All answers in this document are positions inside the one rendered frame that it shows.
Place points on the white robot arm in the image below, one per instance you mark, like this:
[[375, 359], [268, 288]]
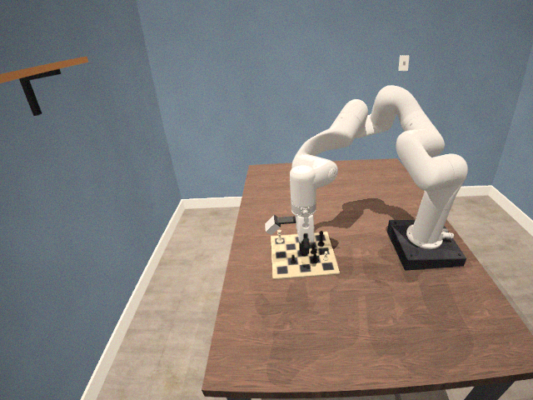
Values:
[[443, 175]]

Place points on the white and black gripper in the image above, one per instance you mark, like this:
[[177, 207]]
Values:
[[305, 225]]

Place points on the cream chessboard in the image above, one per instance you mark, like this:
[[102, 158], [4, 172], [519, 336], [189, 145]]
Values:
[[304, 267]]

